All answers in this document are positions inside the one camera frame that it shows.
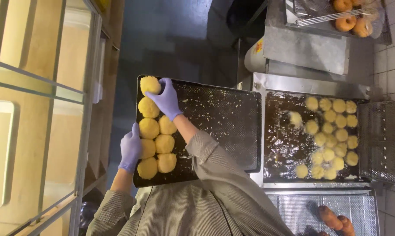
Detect person's right hand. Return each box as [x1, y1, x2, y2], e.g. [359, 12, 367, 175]
[144, 78, 184, 122]

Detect person's left hand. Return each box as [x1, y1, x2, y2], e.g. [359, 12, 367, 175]
[118, 123, 143, 174]

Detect yellow crumbed dough ball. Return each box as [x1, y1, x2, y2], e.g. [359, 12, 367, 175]
[140, 76, 162, 96]

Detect black perforated baking tray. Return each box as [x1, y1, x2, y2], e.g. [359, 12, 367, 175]
[133, 75, 262, 188]

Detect rows of yellow dough balls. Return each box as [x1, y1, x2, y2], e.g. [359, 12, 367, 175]
[137, 96, 178, 180]

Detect black plastic bag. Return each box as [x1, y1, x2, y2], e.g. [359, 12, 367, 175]
[79, 201, 101, 230]

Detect person's striped grey shirt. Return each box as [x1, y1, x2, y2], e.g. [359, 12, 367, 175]
[86, 130, 295, 236]

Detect white canister with yellow label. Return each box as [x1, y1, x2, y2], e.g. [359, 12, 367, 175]
[244, 36, 267, 73]

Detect metal rack with trays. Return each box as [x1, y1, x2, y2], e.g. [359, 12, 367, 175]
[0, 0, 125, 236]

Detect steel deep fryer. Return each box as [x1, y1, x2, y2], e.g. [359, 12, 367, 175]
[250, 72, 372, 191]

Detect steel work counter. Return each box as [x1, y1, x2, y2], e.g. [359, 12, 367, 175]
[262, 0, 392, 77]

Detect steel tray of doughnuts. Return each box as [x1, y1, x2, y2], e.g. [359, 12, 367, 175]
[284, 0, 392, 45]

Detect batch of frying dough rounds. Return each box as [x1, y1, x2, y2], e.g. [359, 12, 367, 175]
[288, 96, 359, 181]

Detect steel draining rack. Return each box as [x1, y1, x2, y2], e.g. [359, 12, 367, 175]
[266, 190, 380, 236]

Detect perforated steel fryer lid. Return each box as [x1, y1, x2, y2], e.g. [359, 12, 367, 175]
[357, 99, 395, 186]

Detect golden ring doughnut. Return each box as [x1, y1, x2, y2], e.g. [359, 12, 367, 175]
[335, 15, 357, 33]
[352, 18, 374, 38]
[333, 0, 353, 13]

